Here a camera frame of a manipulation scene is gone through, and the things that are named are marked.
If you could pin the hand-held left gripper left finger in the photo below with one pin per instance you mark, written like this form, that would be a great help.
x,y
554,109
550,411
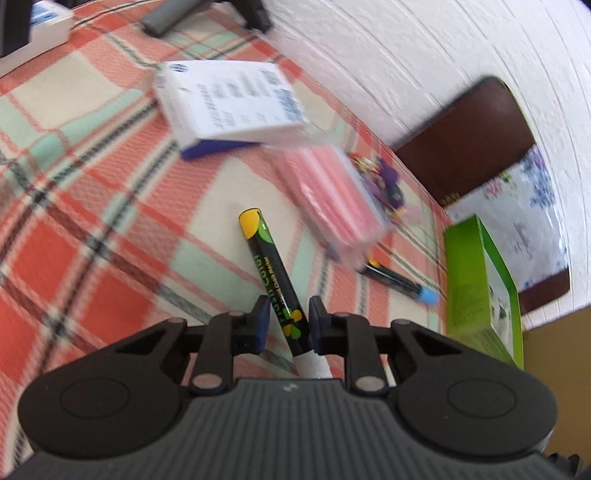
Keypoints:
x,y
261,323

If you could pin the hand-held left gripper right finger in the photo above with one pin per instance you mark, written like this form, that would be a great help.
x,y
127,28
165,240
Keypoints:
x,y
316,319

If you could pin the black marker with yellow-green print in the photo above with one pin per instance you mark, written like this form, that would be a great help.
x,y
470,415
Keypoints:
x,y
268,259

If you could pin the small purple printed box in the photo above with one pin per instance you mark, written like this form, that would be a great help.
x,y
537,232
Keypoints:
x,y
388,184

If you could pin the black marker with blue cap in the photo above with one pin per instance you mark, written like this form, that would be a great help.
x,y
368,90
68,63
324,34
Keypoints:
x,y
398,279

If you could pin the pink pencil case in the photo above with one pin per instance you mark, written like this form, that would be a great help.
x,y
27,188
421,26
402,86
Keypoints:
x,y
332,198

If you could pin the green cardboard box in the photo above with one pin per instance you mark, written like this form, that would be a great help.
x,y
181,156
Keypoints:
x,y
466,277

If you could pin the plaid blanket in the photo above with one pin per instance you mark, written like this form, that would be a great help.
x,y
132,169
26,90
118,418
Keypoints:
x,y
92,184

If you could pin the white box with blue print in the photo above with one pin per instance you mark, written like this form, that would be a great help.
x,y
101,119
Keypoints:
x,y
231,101

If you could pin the brown board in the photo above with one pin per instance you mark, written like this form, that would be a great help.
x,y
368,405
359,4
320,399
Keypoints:
x,y
471,134

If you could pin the white box with black block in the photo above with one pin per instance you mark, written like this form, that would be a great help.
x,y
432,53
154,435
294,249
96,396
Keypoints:
x,y
39,44

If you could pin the black rectangular object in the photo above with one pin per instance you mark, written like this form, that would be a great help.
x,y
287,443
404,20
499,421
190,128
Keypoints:
x,y
11,27

